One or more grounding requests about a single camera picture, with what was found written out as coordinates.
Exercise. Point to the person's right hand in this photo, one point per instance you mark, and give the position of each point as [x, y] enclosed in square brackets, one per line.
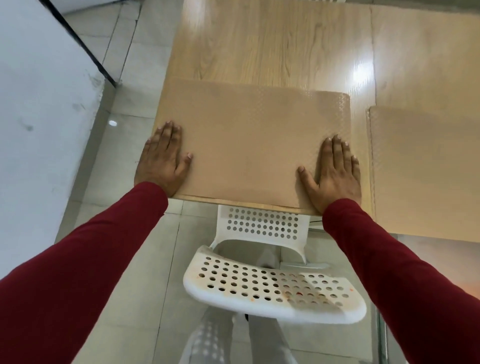
[335, 183]

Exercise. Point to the person's left hand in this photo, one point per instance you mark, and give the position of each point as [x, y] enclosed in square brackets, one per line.
[159, 167]

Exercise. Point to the person's left thumb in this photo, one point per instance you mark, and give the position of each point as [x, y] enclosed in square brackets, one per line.
[185, 164]

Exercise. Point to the person's left middle finger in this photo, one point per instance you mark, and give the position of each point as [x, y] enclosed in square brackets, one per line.
[165, 134]

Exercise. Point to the person's right little finger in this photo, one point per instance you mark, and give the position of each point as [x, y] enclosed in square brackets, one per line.
[355, 167]

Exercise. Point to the person's right thumb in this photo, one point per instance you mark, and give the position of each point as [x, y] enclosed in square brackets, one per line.
[306, 178]

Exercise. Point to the person's left little finger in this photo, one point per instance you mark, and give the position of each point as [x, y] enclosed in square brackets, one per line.
[145, 149]

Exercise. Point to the person's right middle finger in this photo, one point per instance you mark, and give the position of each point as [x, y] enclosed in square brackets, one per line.
[338, 150]

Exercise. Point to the tan textured table mat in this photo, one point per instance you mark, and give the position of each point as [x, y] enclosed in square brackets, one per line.
[427, 172]
[251, 146]

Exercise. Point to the person's left forearm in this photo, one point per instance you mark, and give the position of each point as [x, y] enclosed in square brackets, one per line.
[71, 270]

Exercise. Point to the person's right forearm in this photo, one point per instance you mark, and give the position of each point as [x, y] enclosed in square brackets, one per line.
[408, 285]

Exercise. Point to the white perforated plastic chair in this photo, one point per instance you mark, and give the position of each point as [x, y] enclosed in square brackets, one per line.
[270, 288]

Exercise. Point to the person's legs in white trousers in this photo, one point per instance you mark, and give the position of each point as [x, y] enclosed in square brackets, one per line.
[221, 341]

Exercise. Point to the black metal frame bar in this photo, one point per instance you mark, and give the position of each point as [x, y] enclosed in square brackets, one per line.
[80, 43]

